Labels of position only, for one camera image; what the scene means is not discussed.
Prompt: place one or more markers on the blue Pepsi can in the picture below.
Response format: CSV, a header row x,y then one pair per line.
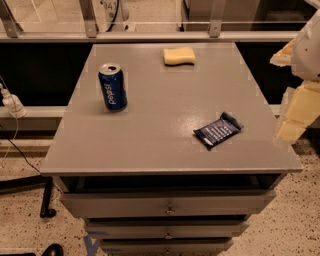
x,y
111,79

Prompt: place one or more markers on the grey drawer cabinet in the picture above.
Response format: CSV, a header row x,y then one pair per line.
x,y
140,178

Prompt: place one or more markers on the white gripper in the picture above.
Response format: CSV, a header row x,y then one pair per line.
x,y
307,55

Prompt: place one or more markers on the blue snack wrapper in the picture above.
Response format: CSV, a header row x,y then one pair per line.
x,y
213,134

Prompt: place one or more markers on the metal window railing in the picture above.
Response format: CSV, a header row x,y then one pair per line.
x,y
115,21

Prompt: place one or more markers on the yellow sponge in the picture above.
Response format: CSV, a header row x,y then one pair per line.
x,y
178,56

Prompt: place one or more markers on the white power plug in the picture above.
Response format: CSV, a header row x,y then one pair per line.
x,y
12,103

